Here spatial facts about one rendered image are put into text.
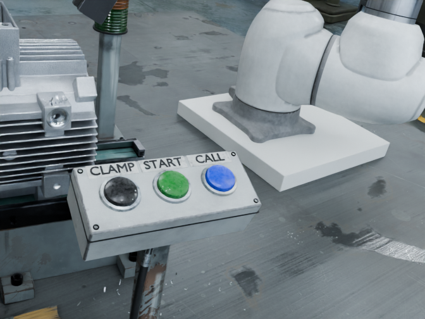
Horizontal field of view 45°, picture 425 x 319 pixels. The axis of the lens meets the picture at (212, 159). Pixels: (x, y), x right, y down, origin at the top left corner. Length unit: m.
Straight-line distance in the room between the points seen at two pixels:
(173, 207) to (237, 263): 0.36
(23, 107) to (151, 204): 0.21
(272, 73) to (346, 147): 0.24
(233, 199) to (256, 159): 0.55
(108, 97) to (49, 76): 0.41
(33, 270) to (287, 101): 0.62
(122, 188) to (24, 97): 0.20
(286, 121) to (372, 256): 0.36
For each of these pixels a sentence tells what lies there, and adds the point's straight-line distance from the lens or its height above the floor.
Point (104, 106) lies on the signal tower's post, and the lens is 1.03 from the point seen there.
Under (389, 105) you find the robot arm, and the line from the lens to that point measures 1.04.
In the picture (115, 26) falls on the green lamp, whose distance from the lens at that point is 0.97.
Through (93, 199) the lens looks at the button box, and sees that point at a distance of 0.45.
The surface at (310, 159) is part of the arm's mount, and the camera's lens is 1.07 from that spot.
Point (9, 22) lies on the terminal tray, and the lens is 0.62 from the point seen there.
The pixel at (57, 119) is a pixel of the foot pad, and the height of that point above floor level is 1.05.
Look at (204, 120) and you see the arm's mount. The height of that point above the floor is 0.83.
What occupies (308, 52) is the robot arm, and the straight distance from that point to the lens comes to 1.05.
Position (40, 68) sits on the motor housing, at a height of 1.09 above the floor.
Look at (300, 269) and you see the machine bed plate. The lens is 0.84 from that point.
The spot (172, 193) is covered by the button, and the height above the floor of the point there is 1.07.
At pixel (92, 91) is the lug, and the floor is 1.08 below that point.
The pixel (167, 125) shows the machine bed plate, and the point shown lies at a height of 0.80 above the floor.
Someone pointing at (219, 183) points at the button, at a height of 1.07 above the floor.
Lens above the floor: 1.33
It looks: 30 degrees down
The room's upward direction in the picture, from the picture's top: 11 degrees clockwise
